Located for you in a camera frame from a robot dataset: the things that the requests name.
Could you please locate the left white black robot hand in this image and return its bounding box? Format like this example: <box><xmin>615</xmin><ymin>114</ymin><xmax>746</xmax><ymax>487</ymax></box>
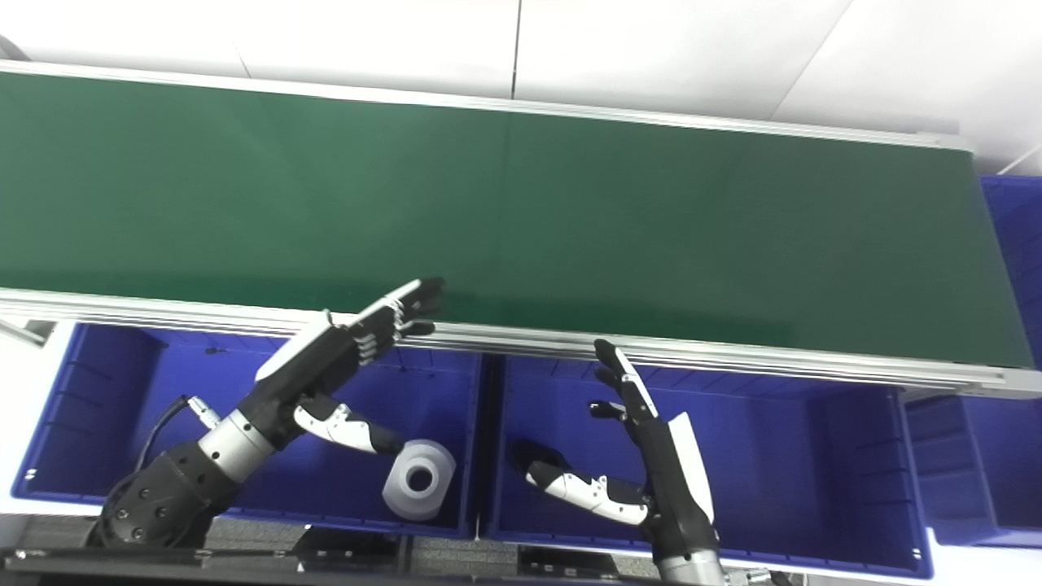
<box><xmin>235</xmin><ymin>277</ymin><xmax>448</xmax><ymax>457</ymax></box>

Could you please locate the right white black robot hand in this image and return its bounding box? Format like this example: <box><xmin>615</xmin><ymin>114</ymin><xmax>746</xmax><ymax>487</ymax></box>
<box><xmin>510</xmin><ymin>338</ymin><xmax>723</xmax><ymax>564</ymax></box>

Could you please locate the white cylindrical plastic part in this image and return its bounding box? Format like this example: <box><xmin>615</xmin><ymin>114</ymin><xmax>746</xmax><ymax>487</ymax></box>
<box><xmin>380</xmin><ymin>439</ymin><xmax>458</xmax><ymax>523</ymax></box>

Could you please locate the blue plastic bin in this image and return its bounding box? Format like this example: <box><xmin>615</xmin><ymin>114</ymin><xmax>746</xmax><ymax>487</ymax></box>
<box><xmin>479</xmin><ymin>353</ymin><xmax>934</xmax><ymax>579</ymax></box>
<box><xmin>903</xmin><ymin>390</ymin><xmax>1042</xmax><ymax>549</ymax></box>
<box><xmin>10</xmin><ymin>321</ymin><xmax>490</xmax><ymax>540</ymax></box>
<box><xmin>979</xmin><ymin>173</ymin><xmax>1042</xmax><ymax>368</ymax></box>

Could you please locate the green conveyor belt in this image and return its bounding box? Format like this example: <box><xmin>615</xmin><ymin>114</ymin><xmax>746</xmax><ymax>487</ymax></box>
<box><xmin>0</xmin><ymin>71</ymin><xmax>1035</xmax><ymax>370</ymax></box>

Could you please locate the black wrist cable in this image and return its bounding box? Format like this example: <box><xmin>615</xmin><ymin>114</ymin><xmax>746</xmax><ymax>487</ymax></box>
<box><xmin>133</xmin><ymin>394</ymin><xmax>222</xmax><ymax>474</ymax></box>

